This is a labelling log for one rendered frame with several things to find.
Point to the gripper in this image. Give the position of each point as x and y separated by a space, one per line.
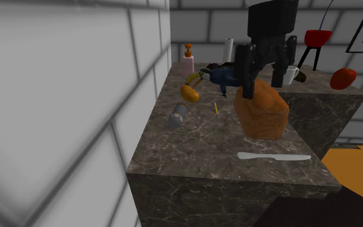
272 20

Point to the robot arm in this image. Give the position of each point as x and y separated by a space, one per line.
253 2

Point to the white mug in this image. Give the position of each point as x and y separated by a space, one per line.
290 75

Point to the dark brown round object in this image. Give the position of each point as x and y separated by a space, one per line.
301 76

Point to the white paper towel roll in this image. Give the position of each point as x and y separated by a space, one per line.
228 50

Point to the blue toucan figure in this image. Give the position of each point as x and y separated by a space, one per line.
223 77

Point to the brown bread loaf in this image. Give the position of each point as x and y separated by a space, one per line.
263 113

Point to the yellow pencil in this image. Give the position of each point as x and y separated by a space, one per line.
216 109

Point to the red pot on black stand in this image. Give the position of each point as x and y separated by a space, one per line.
317 37

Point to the pink soap dispenser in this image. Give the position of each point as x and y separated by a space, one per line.
187 64

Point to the red apple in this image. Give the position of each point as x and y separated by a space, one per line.
343 78

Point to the grey table knife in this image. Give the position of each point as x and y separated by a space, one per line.
272 156

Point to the grey can with orange bands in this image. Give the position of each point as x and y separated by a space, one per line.
177 115

